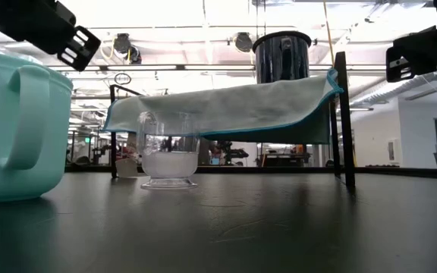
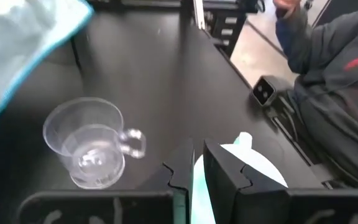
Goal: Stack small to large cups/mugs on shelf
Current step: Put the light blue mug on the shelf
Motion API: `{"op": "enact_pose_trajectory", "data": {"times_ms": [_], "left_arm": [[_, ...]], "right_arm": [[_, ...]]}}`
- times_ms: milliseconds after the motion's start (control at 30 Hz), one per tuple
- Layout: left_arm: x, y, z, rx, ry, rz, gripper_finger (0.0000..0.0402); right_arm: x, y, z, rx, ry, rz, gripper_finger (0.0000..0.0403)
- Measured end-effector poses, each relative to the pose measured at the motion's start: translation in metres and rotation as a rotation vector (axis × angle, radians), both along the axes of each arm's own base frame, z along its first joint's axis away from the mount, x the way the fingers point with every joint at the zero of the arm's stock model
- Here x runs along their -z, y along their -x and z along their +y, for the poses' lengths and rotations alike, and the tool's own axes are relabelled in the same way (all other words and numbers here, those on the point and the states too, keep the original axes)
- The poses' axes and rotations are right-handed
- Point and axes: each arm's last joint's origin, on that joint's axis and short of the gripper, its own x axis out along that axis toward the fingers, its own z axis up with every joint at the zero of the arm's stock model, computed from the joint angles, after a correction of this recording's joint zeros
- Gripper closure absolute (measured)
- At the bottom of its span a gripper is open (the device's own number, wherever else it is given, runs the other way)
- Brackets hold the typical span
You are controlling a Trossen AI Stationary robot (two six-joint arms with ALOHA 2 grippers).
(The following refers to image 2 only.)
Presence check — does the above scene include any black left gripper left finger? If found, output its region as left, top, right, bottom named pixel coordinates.
left=137, top=138, right=195, bottom=224

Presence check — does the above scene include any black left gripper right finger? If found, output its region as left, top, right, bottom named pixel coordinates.
left=203, top=138, right=291, bottom=224

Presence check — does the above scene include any black camera cable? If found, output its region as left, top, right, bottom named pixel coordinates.
left=270, top=101, right=332, bottom=187

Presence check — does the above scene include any person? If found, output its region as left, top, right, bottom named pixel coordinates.
left=272, top=0, right=358, bottom=189

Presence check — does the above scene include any black table-level camera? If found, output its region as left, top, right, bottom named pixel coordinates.
left=252, top=75, right=287, bottom=108

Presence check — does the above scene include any clear plastic cup with handle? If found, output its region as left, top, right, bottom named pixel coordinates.
left=42, top=96, right=147, bottom=190

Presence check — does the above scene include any light blue cloth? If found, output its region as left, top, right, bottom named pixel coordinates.
left=0, top=0, right=94, bottom=131

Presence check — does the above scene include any person's hand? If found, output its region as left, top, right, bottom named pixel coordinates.
left=272, top=0, right=301, bottom=12

